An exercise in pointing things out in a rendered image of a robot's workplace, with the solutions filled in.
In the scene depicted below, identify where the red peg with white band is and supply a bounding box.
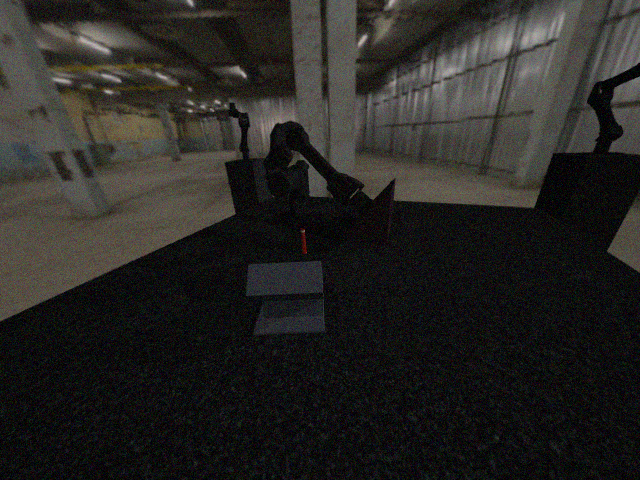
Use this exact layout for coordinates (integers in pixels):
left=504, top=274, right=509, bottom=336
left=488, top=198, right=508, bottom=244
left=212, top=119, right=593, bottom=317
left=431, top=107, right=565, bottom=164
left=300, top=228, right=307, bottom=254

